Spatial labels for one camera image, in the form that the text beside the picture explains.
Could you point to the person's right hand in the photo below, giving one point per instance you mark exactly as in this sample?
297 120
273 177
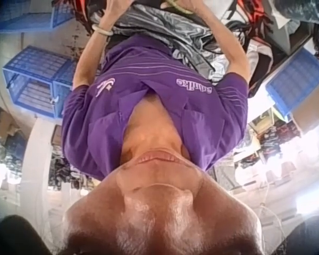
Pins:
191 5

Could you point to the person's left hand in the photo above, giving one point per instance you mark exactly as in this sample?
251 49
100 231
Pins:
116 12

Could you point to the white bangle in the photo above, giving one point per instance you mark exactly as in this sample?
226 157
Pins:
102 31

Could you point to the silver grey garment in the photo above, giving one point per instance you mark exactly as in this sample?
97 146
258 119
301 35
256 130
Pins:
170 29

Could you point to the green bangle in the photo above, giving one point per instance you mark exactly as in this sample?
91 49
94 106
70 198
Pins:
179 8

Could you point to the blue plastic crate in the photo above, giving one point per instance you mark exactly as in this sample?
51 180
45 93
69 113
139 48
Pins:
295 77
34 71
29 16

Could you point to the pile of printed garments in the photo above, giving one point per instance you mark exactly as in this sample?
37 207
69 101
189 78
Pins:
260 24

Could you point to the heap of cartons and clutter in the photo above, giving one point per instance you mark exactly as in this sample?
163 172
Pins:
5 135

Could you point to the rack of dark garments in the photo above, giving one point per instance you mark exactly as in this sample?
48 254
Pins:
276 138

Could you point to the brown cardboard box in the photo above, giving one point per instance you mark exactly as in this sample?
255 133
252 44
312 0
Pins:
312 111

